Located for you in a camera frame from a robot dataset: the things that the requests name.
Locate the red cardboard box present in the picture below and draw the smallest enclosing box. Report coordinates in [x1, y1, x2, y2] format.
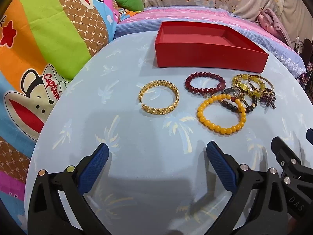
[155, 21, 269, 73]

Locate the beige cloth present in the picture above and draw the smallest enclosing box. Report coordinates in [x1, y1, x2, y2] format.
[279, 0, 313, 44]

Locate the dark metal rack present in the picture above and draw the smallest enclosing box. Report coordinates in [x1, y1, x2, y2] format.
[292, 38, 313, 79]

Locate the thin gold bangle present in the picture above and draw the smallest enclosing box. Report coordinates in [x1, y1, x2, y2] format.
[248, 75, 274, 95]

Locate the cartoon monkey blanket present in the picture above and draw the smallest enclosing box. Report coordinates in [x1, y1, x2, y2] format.
[0, 0, 128, 227]

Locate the translucent yellow bead bracelet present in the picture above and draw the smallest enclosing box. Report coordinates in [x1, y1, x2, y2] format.
[232, 73, 267, 98]

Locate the pink blue striped pillow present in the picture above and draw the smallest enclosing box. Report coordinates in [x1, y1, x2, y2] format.
[115, 5, 307, 74]

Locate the light blue palm-print tablecloth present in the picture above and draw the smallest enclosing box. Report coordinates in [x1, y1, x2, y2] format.
[24, 31, 313, 235]

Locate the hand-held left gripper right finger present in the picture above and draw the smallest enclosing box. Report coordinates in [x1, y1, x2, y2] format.
[206, 141, 289, 235]

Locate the black bead bracelet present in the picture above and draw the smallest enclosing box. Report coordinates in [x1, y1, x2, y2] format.
[220, 87, 257, 114]

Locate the gold leaf cuff bracelet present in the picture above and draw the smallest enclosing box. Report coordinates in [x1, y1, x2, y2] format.
[139, 80, 180, 114]

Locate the dark red bead bracelet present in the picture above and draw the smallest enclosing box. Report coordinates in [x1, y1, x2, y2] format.
[185, 72, 226, 95]

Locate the purple garnet bead strand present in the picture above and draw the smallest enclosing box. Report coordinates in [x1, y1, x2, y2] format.
[259, 92, 277, 109]

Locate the pink cloth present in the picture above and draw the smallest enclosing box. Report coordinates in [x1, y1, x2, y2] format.
[257, 7, 294, 47]

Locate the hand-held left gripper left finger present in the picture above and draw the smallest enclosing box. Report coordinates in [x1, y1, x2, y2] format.
[27, 143, 110, 235]

